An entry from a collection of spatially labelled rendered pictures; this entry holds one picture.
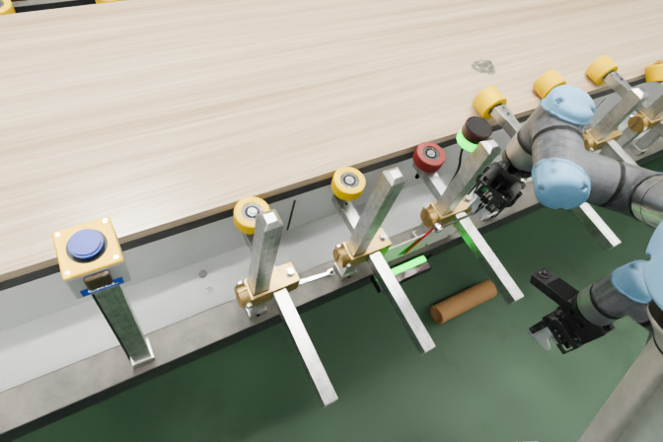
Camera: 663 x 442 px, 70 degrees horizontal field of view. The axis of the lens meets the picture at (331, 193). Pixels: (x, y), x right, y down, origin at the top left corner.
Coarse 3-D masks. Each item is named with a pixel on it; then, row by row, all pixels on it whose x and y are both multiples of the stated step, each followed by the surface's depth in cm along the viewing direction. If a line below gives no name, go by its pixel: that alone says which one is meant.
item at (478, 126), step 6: (468, 120) 99; (474, 120) 100; (480, 120) 100; (468, 126) 99; (474, 126) 99; (480, 126) 99; (486, 126) 100; (474, 132) 98; (480, 132) 98; (486, 132) 99; (462, 150) 106; (468, 156) 102; (456, 174) 109
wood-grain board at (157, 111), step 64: (128, 0) 133; (192, 0) 138; (256, 0) 144; (320, 0) 151; (384, 0) 158; (448, 0) 165; (512, 0) 174; (576, 0) 184; (640, 0) 194; (0, 64) 112; (64, 64) 116; (128, 64) 120; (192, 64) 124; (256, 64) 129; (320, 64) 134; (384, 64) 140; (448, 64) 146; (512, 64) 152; (576, 64) 159; (640, 64) 167; (0, 128) 102; (64, 128) 105; (128, 128) 109; (192, 128) 113; (256, 128) 116; (320, 128) 121; (384, 128) 125; (448, 128) 130; (0, 192) 94; (64, 192) 97; (128, 192) 100; (192, 192) 103; (256, 192) 106; (0, 256) 88
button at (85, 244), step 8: (80, 232) 59; (88, 232) 59; (96, 232) 59; (72, 240) 58; (80, 240) 58; (88, 240) 59; (96, 240) 59; (72, 248) 58; (80, 248) 58; (88, 248) 58; (96, 248) 58; (80, 256) 58; (88, 256) 58
